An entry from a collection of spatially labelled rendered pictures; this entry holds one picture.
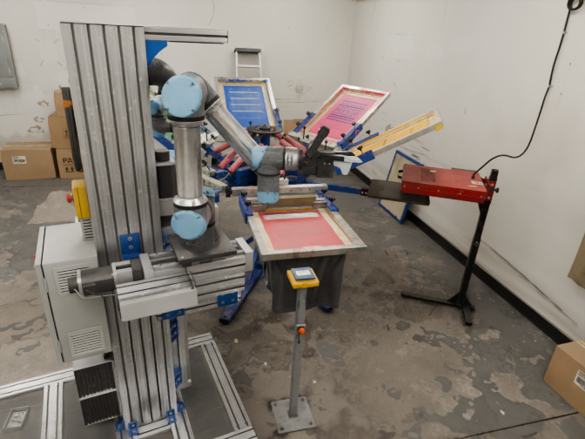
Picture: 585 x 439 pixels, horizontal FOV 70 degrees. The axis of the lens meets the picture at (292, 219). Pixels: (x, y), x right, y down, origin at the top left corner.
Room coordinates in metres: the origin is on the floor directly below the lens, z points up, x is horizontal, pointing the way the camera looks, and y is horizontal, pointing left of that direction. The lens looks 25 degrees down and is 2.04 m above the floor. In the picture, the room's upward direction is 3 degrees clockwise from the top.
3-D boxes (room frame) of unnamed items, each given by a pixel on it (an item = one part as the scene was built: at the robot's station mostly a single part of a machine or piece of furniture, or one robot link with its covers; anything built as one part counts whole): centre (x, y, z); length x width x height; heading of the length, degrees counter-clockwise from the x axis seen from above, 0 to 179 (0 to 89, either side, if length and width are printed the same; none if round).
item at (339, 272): (2.03, -0.11, 0.74); 0.45 x 0.03 x 0.43; 106
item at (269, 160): (1.33, 0.09, 1.65); 0.11 x 0.08 x 0.09; 91
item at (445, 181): (2.98, -1.12, 1.06); 0.61 x 0.46 x 0.12; 76
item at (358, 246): (2.31, -0.03, 0.97); 0.79 x 0.58 x 0.04; 16
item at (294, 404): (1.74, -0.07, 0.48); 0.22 x 0.22 x 0.96; 16
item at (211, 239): (1.46, 0.36, 1.31); 0.15 x 0.15 x 0.10
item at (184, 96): (1.32, 0.35, 1.63); 0.15 x 0.12 x 0.55; 1
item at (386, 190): (3.16, -0.39, 0.91); 1.34 x 0.40 x 0.08; 76
